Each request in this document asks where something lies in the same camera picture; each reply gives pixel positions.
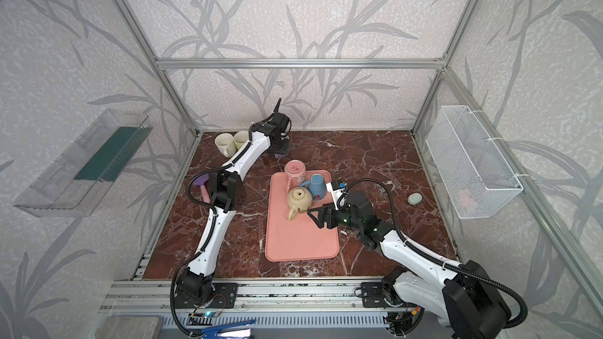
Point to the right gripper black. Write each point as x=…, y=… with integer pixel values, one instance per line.
x=331, y=216

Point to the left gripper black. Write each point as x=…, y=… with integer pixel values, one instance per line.
x=280, y=146

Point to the light green mug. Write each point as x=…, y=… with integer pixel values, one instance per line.
x=240, y=139

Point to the pink mug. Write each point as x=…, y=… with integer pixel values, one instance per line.
x=295, y=171

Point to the white mug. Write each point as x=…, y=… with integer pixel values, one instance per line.
x=226, y=145

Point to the pink plastic tray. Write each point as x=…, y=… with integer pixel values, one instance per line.
x=296, y=240

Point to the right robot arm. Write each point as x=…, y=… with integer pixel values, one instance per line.
x=462, y=296

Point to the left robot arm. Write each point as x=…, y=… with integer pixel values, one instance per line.
x=193, y=279

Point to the blue mug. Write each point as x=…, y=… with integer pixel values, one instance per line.
x=316, y=185

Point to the pale green soap bar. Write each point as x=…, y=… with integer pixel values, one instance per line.
x=415, y=198

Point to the beige teapot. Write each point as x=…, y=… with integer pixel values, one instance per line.
x=298, y=200

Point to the purple spatula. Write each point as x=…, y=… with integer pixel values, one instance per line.
x=200, y=183

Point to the pink item in basket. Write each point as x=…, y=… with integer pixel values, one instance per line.
x=466, y=200

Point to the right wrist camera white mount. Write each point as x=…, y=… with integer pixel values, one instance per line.
x=338, y=191

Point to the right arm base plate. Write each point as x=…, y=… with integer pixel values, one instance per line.
x=372, y=295

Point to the white wire basket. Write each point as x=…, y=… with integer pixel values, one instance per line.
x=467, y=157

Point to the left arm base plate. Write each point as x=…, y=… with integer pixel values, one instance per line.
x=223, y=297

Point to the blue handled tool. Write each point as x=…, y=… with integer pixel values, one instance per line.
x=239, y=330

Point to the clear plastic wall shelf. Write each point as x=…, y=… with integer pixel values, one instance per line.
x=75, y=184

